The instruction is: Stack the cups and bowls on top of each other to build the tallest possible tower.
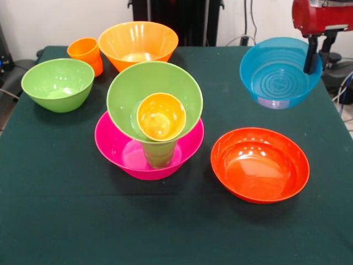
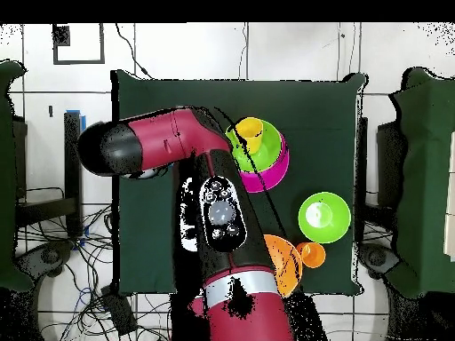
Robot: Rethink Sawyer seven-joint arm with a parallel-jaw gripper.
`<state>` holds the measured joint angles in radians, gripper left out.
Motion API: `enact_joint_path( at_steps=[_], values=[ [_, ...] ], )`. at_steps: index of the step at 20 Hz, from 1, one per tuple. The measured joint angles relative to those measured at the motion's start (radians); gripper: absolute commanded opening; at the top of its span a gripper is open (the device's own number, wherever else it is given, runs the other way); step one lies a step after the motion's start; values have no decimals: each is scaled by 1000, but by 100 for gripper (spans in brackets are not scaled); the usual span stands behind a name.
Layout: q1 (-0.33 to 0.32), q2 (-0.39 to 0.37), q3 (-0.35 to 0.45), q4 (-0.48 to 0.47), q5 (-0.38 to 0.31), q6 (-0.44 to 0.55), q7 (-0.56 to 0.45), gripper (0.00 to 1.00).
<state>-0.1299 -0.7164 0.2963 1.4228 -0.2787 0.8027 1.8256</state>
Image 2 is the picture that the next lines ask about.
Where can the pink plastic bowl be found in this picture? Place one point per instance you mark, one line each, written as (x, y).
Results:
(270, 177)

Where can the large green plastic bowl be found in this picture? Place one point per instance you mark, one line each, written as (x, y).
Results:
(272, 149)
(325, 227)

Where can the yellow plastic cup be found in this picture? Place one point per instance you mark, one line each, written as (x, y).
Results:
(250, 131)

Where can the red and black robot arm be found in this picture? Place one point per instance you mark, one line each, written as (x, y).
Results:
(249, 319)

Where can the large orange plastic bowl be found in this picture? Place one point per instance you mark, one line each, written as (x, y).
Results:
(284, 263)

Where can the orange plastic cup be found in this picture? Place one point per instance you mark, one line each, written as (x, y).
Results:
(312, 255)

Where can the dark green table cloth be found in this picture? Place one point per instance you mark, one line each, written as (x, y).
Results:
(302, 103)

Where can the black metal stand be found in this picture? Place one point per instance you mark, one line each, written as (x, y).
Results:
(362, 177)
(73, 199)

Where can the black chair base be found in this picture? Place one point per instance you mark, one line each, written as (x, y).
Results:
(46, 255)

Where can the green cloth side table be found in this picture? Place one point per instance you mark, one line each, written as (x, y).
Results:
(426, 177)
(7, 177)

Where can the white box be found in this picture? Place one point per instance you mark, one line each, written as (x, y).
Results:
(450, 195)

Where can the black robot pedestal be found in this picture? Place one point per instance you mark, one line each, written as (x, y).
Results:
(305, 319)

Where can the black square floor frame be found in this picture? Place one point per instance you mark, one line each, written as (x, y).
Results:
(60, 35)

